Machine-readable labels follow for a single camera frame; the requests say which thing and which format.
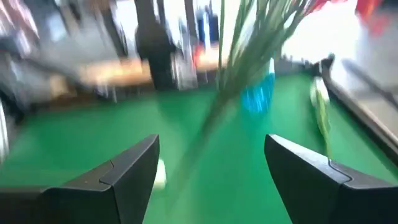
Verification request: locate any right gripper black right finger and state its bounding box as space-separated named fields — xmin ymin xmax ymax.
xmin=264 ymin=133 xmax=398 ymax=224

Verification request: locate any green table mat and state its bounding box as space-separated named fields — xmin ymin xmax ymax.
xmin=0 ymin=73 xmax=398 ymax=224

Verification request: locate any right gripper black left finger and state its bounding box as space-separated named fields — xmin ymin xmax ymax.
xmin=0 ymin=134 xmax=160 ymax=224

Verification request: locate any teal glass vase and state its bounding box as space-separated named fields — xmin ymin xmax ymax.
xmin=241 ymin=57 xmax=277 ymax=114

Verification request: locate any white artificial tulip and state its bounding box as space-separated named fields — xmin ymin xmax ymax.
xmin=151 ymin=157 xmax=168 ymax=191
xmin=310 ymin=76 xmax=333 ymax=158

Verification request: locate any red artificial flower bunch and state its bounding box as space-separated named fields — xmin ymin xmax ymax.
xmin=169 ymin=0 xmax=312 ymax=200
xmin=356 ymin=0 xmax=392 ymax=35

